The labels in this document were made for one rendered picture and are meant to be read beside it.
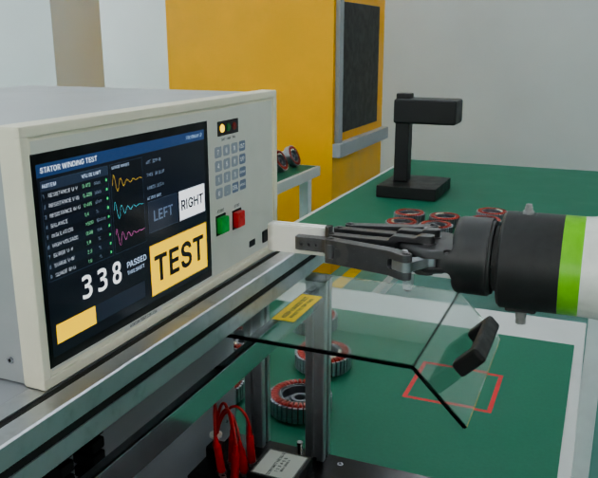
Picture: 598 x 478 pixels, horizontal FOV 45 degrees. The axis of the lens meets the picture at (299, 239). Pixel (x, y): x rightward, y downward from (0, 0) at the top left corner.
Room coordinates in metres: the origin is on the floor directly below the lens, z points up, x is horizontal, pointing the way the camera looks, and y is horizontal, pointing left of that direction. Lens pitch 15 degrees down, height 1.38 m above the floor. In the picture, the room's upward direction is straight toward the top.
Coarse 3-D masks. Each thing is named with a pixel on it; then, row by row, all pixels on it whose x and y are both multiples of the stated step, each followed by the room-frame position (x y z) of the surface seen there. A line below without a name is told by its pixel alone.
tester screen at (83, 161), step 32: (64, 160) 0.55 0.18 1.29; (96, 160) 0.58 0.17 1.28; (128, 160) 0.63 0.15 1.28; (160, 160) 0.67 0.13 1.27; (192, 160) 0.72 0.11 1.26; (64, 192) 0.55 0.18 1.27; (96, 192) 0.58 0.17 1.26; (128, 192) 0.62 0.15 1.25; (160, 192) 0.67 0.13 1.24; (64, 224) 0.54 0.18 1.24; (96, 224) 0.58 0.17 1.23; (128, 224) 0.62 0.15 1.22; (192, 224) 0.72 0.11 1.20; (64, 256) 0.54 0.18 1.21; (96, 256) 0.58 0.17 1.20; (128, 256) 0.62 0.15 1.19; (64, 288) 0.54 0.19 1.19; (64, 320) 0.54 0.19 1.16; (64, 352) 0.53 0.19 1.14
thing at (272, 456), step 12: (228, 456) 0.84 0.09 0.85; (264, 456) 0.81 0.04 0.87; (276, 456) 0.81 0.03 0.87; (288, 456) 0.81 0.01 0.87; (300, 456) 0.81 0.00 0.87; (204, 468) 0.82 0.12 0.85; (228, 468) 0.82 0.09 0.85; (252, 468) 0.78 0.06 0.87; (264, 468) 0.78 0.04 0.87; (276, 468) 0.78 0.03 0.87; (288, 468) 0.78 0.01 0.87; (300, 468) 0.78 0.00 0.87
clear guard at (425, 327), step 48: (336, 288) 0.89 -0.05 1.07; (384, 288) 0.89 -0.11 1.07; (432, 288) 0.89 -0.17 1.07; (240, 336) 0.74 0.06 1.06; (288, 336) 0.74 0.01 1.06; (336, 336) 0.74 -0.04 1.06; (384, 336) 0.74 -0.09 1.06; (432, 336) 0.74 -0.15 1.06; (432, 384) 0.66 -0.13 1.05; (480, 384) 0.73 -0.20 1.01
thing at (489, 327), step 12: (480, 324) 0.79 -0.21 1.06; (492, 324) 0.78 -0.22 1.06; (468, 336) 0.80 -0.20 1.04; (480, 336) 0.74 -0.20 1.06; (492, 336) 0.76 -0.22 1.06; (480, 348) 0.71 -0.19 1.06; (456, 360) 0.71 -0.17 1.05; (468, 360) 0.70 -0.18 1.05; (480, 360) 0.70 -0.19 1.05; (468, 372) 0.70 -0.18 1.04
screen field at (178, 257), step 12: (192, 228) 0.72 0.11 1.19; (204, 228) 0.74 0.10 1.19; (168, 240) 0.68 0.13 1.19; (180, 240) 0.70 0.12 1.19; (192, 240) 0.72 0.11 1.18; (204, 240) 0.74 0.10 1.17; (156, 252) 0.66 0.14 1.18; (168, 252) 0.68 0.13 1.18; (180, 252) 0.70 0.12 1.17; (192, 252) 0.72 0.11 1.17; (204, 252) 0.74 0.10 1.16; (156, 264) 0.66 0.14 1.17; (168, 264) 0.67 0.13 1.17; (180, 264) 0.69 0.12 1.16; (192, 264) 0.71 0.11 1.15; (204, 264) 0.74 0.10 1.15; (156, 276) 0.65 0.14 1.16; (168, 276) 0.67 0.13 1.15; (180, 276) 0.69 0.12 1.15; (156, 288) 0.65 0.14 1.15
